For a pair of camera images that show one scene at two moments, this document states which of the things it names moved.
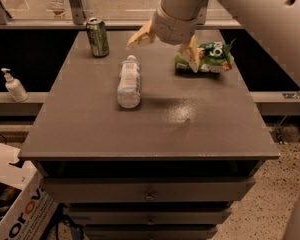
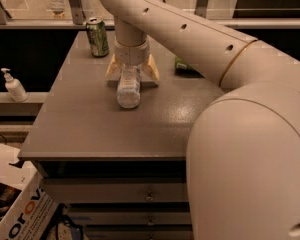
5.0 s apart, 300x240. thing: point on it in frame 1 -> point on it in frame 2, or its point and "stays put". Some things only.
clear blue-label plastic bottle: [129, 83] stays put
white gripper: [174, 29] -> [132, 55]
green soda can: [98, 37] stays put
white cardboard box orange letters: [30, 216] stays put
